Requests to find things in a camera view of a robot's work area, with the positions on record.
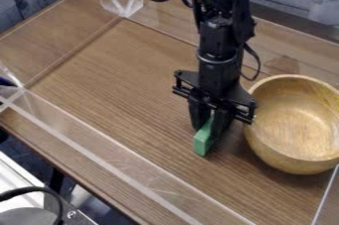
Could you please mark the brown wooden bowl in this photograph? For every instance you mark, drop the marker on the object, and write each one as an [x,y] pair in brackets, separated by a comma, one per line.
[293,135]

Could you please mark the green rectangular block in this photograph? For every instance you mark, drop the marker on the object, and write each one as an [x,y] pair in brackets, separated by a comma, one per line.
[202,139]

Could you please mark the clear acrylic corner bracket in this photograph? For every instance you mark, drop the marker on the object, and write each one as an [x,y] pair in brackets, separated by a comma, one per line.
[122,8]

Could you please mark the clear acrylic front barrier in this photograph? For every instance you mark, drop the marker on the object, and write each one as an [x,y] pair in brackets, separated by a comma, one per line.
[146,192]

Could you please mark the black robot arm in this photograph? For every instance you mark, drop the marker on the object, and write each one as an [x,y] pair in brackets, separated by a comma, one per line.
[225,26]

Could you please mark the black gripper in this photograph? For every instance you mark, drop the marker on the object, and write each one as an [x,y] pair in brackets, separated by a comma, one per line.
[233,103]

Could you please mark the grey metal bracket with screw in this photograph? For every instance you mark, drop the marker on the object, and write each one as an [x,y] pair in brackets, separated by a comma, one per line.
[72,215]

